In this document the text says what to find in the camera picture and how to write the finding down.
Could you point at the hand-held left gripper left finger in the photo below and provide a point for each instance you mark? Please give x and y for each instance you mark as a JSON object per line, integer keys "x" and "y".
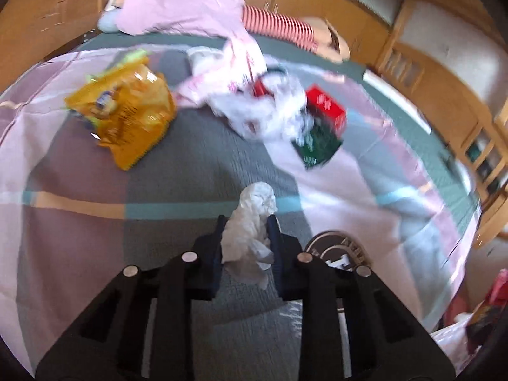
{"x": 217, "y": 246}

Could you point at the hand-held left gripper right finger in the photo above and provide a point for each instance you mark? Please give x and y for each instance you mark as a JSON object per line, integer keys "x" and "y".
{"x": 278, "y": 254}

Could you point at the white tissue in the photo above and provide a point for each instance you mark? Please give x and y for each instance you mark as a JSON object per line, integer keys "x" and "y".
{"x": 254, "y": 214}

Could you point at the white printed plastic bag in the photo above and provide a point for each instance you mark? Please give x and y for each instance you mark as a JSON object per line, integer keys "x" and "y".
{"x": 452, "y": 335}

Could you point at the round black lid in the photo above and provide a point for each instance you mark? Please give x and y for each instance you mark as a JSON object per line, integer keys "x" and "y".
{"x": 337, "y": 242}

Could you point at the red snack packet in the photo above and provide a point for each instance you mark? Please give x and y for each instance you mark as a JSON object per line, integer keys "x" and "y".
{"x": 321, "y": 127}

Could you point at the checked bedsheet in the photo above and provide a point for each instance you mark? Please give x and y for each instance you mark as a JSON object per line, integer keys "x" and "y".
{"x": 99, "y": 166}

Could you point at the pink white plastic bag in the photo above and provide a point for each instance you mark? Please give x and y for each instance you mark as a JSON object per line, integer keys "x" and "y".
{"x": 238, "y": 91}

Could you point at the yellow snack bag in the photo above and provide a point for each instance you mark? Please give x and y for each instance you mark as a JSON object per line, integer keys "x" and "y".
{"x": 127, "y": 115}

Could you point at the green bed mat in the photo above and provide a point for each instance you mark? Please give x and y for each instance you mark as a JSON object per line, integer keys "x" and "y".
{"x": 397, "y": 127}

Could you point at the yellow-green wrapper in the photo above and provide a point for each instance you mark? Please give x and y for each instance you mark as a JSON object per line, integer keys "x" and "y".
{"x": 137, "y": 56}

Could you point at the striped plush doll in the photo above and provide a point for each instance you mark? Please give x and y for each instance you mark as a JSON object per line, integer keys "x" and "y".
{"x": 285, "y": 26}

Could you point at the pink pillow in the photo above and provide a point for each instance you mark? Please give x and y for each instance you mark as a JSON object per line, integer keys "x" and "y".
{"x": 178, "y": 4}

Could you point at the light blue pillow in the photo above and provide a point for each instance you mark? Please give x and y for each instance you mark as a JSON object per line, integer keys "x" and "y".
{"x": 109, "y": 22}

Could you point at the white flat frame board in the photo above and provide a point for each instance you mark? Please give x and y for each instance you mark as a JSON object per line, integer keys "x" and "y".
{"x": 397, "y": 101}

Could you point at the wooden wall cabinet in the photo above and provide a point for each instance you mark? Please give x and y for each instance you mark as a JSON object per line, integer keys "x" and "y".
{"x": 317, "y": 4}

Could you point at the wooden bunk bed frame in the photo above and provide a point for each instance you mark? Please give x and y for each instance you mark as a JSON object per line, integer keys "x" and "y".
{"x": 47, "y": 12}

